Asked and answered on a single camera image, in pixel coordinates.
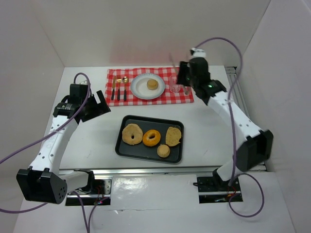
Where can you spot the black baking tray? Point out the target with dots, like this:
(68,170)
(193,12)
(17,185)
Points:
(141,151)

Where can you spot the gold knife black handle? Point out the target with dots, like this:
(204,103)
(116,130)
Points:
(113,88)

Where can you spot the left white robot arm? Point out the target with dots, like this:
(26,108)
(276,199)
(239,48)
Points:
(41,182)

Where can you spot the metal tongs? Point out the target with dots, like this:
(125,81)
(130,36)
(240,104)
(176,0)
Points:
(185,89)

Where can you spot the small round bun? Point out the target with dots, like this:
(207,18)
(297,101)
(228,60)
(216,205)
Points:
(163,151)
(152,84)

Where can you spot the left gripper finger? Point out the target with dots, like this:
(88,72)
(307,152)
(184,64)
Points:
(103,105)
(88,115)

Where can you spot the pale bagel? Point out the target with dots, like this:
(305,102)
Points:
(132,134)

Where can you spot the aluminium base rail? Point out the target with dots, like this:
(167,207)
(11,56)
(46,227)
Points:
(208,191)

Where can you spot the clear drinking glass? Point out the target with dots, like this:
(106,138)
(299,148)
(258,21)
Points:
(173,86)

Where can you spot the red checkered cloth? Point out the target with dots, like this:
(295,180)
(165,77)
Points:
(167,97)

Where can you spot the gold fork black handle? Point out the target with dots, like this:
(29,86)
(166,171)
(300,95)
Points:
(119,81)

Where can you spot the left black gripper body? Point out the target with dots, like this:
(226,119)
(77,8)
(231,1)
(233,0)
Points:
(95,108)

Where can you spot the gold spoon black handle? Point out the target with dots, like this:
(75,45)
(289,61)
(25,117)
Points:
(125,81)

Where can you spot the orange glazed donut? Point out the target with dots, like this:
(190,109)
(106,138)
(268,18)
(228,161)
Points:
(151,138)

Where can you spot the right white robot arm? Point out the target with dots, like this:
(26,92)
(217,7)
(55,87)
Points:
(252,145)

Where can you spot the white plate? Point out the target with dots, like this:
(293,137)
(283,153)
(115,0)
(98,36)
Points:
(140,90)

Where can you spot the aluminium side rail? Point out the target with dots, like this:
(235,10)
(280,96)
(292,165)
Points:
(238,97)

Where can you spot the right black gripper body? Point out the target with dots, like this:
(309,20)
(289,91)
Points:
(182,73)

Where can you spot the speckled bread slice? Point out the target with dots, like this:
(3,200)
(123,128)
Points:
(173,136)

